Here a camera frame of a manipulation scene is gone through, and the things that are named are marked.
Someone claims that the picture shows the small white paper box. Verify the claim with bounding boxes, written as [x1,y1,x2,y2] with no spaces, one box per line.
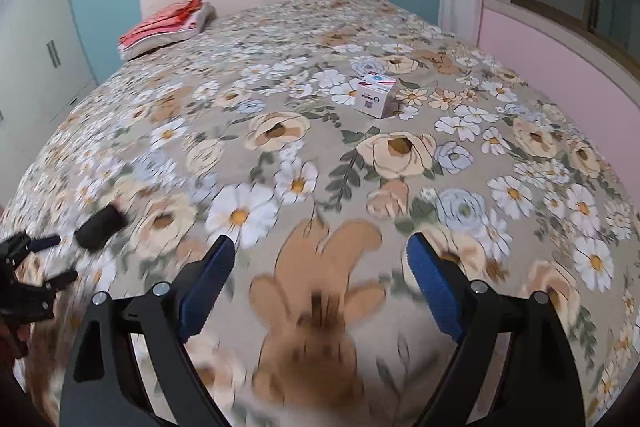
[355,74,398,119]

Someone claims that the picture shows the white wardrobe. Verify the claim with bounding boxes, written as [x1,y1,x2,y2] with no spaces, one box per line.
[0,0,96,206]

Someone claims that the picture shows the floral bedspread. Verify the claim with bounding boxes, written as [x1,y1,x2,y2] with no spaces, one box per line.
[1,0,639,426]

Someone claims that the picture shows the black cylinder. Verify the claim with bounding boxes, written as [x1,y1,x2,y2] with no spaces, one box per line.
[74,204,128,253]

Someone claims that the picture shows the folded red pink blankets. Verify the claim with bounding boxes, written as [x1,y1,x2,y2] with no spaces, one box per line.
[117,0,215,62]

